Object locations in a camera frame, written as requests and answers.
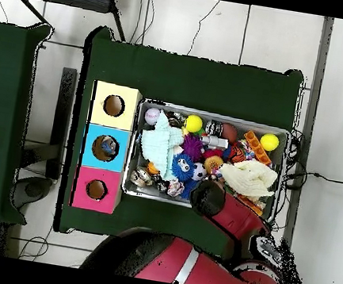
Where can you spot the yellow ball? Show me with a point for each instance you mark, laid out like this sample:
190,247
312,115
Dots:
193,123
269,142

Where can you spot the toy burger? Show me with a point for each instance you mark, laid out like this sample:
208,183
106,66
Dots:
213,164

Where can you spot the black camera stand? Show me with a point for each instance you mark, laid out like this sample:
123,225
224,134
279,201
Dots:
62,115

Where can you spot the silver plastic toy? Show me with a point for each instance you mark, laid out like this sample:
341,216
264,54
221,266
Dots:
214,142

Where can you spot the grey stand foot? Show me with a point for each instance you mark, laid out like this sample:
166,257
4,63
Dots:
34,189

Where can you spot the shallow clear mesh bin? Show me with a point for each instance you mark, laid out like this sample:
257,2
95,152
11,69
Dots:
133,158

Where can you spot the wooden box with three holes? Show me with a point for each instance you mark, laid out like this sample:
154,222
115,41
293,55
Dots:
117,162

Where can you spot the white toy baseball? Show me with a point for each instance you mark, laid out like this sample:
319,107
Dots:
152,116

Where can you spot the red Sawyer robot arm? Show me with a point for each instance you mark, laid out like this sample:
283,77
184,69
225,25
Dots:
230,215

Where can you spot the dark green side table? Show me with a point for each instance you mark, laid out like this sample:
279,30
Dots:
0,89

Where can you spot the dark green tablecloth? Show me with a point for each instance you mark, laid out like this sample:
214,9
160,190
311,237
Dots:
200,82

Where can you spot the crushed clear plastic bottle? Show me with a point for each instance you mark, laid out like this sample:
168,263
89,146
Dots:
108,147

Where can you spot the long orange toy brick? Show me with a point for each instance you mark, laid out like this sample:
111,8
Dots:
257,148

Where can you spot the mint green waffle cloth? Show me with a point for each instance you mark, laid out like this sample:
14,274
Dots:
158,143

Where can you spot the black and white soccer ball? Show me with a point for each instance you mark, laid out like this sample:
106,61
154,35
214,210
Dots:
199,171

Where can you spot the cream waffle cloth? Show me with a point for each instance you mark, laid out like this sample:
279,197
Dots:
249,178

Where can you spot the blue spiky toy with eyes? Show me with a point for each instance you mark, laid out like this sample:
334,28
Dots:
182,171

